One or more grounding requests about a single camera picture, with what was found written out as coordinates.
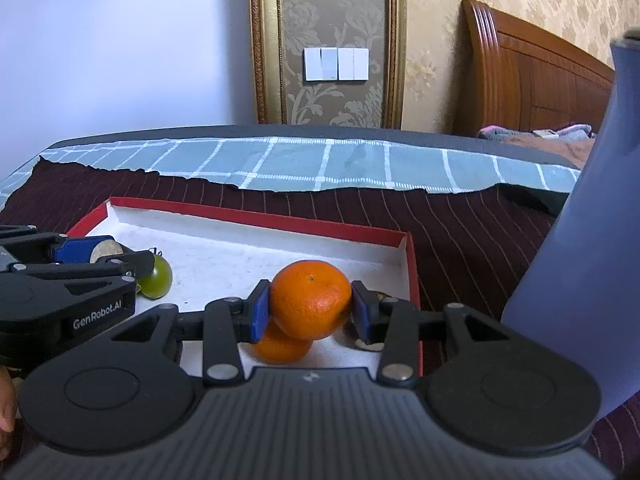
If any pink crumpled cloth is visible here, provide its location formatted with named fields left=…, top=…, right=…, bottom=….
left=476, top=124, right=598, bottom=142

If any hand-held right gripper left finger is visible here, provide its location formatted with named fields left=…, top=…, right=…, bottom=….
left=107, top=280, right=273, bottom=386

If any wooden bed headboard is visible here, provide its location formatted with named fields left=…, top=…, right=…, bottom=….
left=452, top=0, right=617, bottom=136

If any orange tangerine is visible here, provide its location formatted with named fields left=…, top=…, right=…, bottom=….
left=250, top=320, right=315, bottom=365
left=270, top=260, right=353, bottom=342

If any white wall switch panel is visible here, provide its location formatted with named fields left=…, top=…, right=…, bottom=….
left=304, top=47, right=338, bottom=82
left=337, top=47, right=370, bottom=81

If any brown blanket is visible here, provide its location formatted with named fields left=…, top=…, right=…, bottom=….
left=500, top=135, right=597, bottom=168

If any gold framed wall panel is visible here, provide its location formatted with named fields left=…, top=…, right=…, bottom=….
left=248, top=0, right=408, bottom=130

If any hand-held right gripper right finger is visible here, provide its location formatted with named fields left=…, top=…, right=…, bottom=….
left=350, top=280, right=506, bottom=388

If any green tomato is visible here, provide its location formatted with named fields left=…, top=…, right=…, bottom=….
left=137, top=255, right=173, bottom=297

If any red cardboard box tray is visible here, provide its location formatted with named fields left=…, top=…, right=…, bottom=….
left=65, top=196, right=423, bottom=378

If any dark maroon striped cloth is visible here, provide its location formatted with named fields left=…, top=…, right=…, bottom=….
left=0, top=156, right=640, bottom=476

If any blue plaid sheet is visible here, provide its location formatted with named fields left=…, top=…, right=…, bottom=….
left=0, top=137, right=583, bottom=211

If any person's left hand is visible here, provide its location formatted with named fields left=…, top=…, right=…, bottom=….
left=0, top=366, right=21, bottom=433

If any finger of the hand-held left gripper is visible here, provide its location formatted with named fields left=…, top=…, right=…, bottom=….
left=10, top=250, right=156, bottom=281
left=0, top=225, right=123, bottom=266

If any blue electric kettle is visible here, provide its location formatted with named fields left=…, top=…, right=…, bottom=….
left=500, top=30, right=640, bottom=421

